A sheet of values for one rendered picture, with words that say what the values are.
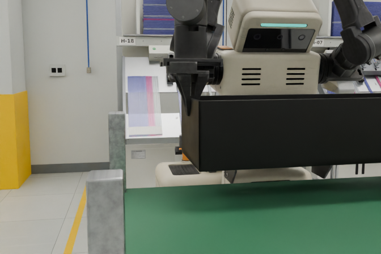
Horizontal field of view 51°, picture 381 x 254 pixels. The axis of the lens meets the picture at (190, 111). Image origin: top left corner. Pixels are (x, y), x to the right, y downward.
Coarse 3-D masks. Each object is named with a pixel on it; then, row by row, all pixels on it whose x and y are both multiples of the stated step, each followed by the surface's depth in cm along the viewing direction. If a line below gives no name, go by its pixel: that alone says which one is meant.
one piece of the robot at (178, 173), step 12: (156, 168) 151; (168, 168) 145; (180, 168) 146; (192, 168) 146; (156, 180) 149; (168, 180) 133; (180, 180) 133; (192, 180) 134; (204, 180) 135; (216, 180) 135
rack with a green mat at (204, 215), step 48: (96, 192) 32; (144, 192) 75; (192, 192) 75; (240, 192) 75; (288, 192) 75; (336, 192) 75; (96, 240) 32; (144, 240) 55; (192, 240) 55; (240, 240) 55; (288, 240) 55; (336, 240) 55
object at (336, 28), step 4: (332, 4) 311; (368, 4) 311; (372, 4) 312; (376, 4) 312; (380, 4) 313; (332, 8) 311; (336, 8) 308; (368, 8) 312; (372, 8) 312; (376, 8) 313; (380, 8) 313; (332, 12) 311; (336, 12) 308; (372, 12) 313; (376, 12) 313; (380, 12) 314; (332, 16) 310; (336, 16) 308; (380, 16) 314; (332, 20) 310; (336, 20) 309; (340, 20) 309; (380, 20) 314; (332, 24) 311; (336, 24) 309; (340, 24) 310; (332, 28) 310; (336, 28) 309; (340, 28) 310; (332, 32) 311; (336, 32) 310; (340, 36) 311
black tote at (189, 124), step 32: (224, 96) 80; (256, 96) 81; (288, 96) 82; (320, 96) 84; (352, 96) 85; (192, 128) 68; (224, 128) 63; (256, 128) 64; (288, 128) 65; (320, 128) 66; (352, 128) 67; (192, 160) 68; (224, 160) 64; (256, 160) 65; (288, 160) 66; (320, 160) 67; (352, 160) 68
